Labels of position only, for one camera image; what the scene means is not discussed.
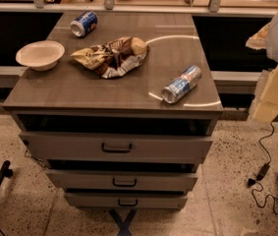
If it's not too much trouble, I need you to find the silver blue redbull can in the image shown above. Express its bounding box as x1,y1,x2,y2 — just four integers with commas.
161,66,202,104

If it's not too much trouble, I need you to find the white paper bowl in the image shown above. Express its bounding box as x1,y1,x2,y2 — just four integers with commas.
16,40,65,71

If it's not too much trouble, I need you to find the black power cable on floor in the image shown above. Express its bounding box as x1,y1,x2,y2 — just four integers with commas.
247,122,278,215

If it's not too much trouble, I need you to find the blue pepsi can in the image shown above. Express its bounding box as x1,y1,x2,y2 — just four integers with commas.
70,11,98,37

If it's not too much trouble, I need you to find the grey drawer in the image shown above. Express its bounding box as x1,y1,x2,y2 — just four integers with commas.
64,193,188,209
46,169,197,193
20,132,212,163

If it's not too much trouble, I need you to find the middle grey drawer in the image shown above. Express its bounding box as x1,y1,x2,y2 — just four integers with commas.
46,169,197,193

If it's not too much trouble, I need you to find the bottom grey drawer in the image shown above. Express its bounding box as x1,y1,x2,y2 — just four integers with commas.
64,193,188,209

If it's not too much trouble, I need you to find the top grey drawer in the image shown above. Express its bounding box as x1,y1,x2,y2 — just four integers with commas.
20,132,212,163

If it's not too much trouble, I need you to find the grey drawer cabinet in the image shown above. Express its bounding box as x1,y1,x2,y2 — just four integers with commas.
4,11,223,197

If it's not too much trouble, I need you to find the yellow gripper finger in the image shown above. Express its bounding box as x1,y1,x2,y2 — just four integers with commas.
246,24,269,50
252,65,278,123

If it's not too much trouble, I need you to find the crumpled brown chip bag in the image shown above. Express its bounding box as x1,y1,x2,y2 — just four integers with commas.
72,36,149,79

